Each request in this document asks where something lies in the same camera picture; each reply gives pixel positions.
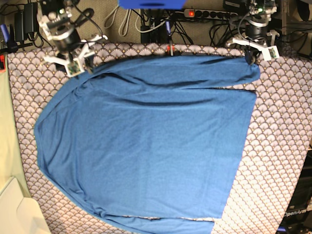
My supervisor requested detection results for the white power strip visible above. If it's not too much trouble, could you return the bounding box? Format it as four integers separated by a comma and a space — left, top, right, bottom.
183, 9, 238, 20

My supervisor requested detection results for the white plastic bin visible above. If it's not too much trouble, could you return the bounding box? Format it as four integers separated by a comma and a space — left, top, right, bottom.
0, 176, 50, 234

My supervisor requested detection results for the black power adapter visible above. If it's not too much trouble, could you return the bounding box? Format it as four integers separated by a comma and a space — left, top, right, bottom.
14, 2, 39, 42

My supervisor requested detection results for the grey looped cable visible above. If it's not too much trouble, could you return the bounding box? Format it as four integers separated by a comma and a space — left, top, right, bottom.
104, 7, 132, 37

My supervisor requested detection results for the blue long-sleeve T-shirt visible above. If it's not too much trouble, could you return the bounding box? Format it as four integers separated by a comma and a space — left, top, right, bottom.
34, 56, 260, 234

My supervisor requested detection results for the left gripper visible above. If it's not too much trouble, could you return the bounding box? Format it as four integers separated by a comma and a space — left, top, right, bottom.
226, 14, 279, 65

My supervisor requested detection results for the fan-patterned table cloth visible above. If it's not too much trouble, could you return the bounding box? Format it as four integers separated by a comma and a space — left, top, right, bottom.
7, 47, 312, 234

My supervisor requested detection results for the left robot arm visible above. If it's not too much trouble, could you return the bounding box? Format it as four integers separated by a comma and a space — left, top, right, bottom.
226, 0, 280, 64

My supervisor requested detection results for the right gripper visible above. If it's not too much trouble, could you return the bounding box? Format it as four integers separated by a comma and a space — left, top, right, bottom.
37, 9, 108, 78

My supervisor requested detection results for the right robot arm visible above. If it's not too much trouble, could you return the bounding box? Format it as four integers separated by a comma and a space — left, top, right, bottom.
37, 0, 108, 78

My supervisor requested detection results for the blue box at top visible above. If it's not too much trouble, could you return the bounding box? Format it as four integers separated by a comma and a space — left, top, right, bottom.
118, 0, 186, 9

